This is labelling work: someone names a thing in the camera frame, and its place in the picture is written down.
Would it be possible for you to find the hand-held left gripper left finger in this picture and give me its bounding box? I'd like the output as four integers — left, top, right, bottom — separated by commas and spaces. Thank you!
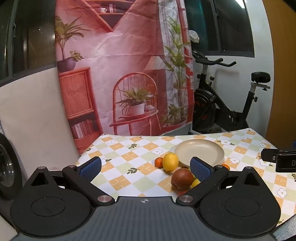
24, 156, 115, 207

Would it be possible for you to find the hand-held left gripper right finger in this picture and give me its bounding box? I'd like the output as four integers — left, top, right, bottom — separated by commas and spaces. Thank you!
176, 156, 266, 208

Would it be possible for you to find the brownish red apple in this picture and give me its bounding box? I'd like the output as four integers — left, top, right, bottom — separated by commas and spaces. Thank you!
171, 168, 195, 190

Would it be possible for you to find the beige round plate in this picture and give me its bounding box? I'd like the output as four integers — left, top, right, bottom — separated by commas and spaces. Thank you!
174, 139, 225, 168

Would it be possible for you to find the yellow lemon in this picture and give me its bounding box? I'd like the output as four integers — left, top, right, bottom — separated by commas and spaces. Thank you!
162, 152, 179, 172

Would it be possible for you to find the checkered floral tablecloth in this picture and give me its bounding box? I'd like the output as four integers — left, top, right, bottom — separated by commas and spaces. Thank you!
79, 128, 287, 230

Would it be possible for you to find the black exercise bike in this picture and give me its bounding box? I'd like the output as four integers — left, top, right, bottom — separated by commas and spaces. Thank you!
192, 50, 271, 135

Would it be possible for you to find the black wheel with metal hub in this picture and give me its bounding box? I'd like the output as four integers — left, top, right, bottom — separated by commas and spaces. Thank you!
0, 133, 22, 201

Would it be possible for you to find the wooden door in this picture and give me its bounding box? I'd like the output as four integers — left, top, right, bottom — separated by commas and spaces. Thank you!
264, 0, 296, 149

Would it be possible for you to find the pink printed backdrop cloth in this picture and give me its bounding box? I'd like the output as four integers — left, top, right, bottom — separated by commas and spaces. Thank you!
54, 0, 193, 154

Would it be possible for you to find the white plastic bag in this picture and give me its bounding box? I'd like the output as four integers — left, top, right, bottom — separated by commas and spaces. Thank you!
188, 30, 200, 43

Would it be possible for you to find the dark window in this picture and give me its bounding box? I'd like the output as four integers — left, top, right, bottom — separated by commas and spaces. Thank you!
185, 0, 255, 58

